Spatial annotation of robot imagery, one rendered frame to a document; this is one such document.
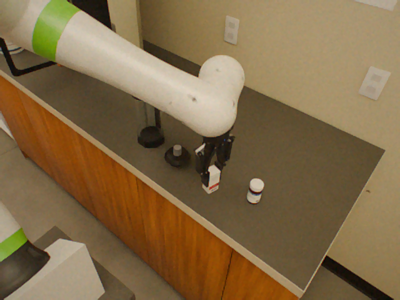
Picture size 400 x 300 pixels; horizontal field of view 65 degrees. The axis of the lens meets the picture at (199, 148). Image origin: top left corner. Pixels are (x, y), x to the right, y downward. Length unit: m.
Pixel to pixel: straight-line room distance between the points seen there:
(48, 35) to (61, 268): 0.43
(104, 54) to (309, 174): 0.81
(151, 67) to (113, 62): 0.07
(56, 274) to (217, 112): 0.43
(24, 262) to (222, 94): 0.51
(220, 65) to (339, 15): 0.66
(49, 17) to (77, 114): 0.78
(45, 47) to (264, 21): 0.96
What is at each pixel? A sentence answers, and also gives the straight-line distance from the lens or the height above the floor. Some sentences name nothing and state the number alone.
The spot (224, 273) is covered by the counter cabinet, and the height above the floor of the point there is 0.65.
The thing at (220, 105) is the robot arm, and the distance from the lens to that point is 0.61.
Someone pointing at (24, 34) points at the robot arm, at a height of 1.50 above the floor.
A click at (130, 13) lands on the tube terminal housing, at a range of 1.39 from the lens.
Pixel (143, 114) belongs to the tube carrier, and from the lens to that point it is 1.08.
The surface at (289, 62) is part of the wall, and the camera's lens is 1.41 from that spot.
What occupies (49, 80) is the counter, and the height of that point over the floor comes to 0.94.
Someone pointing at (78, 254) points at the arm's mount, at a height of 1.16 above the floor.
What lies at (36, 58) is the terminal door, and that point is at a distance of 1.61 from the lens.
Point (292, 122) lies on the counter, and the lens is 1.36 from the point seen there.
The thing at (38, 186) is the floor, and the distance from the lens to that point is 2.47.
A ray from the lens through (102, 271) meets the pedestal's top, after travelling 0.92.
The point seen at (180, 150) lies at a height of 1.00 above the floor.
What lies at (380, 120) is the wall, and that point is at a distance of 1.38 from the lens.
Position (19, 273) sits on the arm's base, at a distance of 0.74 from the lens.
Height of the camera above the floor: 1.75
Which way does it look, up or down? 44 degrees down
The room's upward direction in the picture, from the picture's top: 3 degrees clockwise
